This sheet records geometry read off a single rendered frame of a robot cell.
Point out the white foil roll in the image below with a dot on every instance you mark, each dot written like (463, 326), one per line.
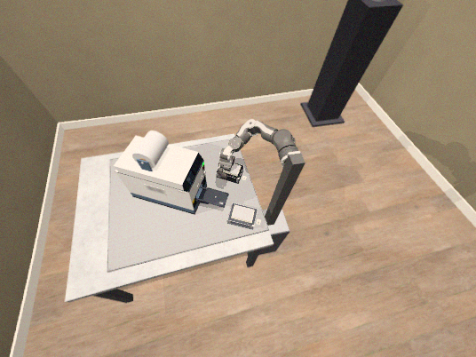
(151, 148)

